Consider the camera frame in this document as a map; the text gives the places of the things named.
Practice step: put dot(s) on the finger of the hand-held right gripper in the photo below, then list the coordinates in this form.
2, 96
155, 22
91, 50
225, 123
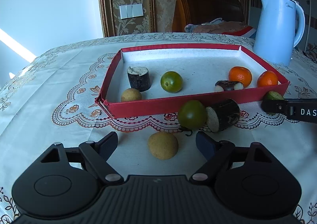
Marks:
275, 106

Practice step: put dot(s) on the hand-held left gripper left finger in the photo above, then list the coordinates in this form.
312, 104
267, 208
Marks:
109, 143

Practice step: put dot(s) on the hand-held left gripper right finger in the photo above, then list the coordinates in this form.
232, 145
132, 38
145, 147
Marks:
205, 144

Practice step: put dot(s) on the small green fruit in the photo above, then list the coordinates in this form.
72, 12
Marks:
273, 96

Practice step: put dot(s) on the orange tangerine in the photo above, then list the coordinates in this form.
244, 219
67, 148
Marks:
239, 76
267, 79

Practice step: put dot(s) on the tan round longan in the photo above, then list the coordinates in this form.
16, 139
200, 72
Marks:
163, 146
131, 95

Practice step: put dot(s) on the green tangerine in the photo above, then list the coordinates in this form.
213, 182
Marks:
171, 82

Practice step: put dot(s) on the red shallow cardboard box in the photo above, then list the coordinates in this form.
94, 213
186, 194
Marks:
198, 63

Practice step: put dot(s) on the green tomato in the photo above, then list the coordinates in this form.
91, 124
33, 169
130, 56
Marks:
192, 115

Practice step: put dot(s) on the dark sugarcane piece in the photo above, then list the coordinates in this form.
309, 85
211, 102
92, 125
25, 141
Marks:
226, 113
138, 79

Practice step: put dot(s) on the thin purple sugarcane piece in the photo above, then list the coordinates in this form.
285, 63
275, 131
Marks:
229, 85

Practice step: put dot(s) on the light blue electric kettle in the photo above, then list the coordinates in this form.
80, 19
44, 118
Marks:
275, 30

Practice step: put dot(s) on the red cloth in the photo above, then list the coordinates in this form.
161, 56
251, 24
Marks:
244, 31

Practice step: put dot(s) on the white floral tablecloth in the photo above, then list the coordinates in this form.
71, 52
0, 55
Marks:
62, 70

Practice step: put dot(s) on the pink and grey blanket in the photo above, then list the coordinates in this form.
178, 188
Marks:
218, 25

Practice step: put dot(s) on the white wall light switch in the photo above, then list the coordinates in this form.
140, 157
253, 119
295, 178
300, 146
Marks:
131, 11

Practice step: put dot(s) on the brown wall moulding frame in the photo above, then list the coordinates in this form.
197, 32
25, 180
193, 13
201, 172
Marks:
152, 1

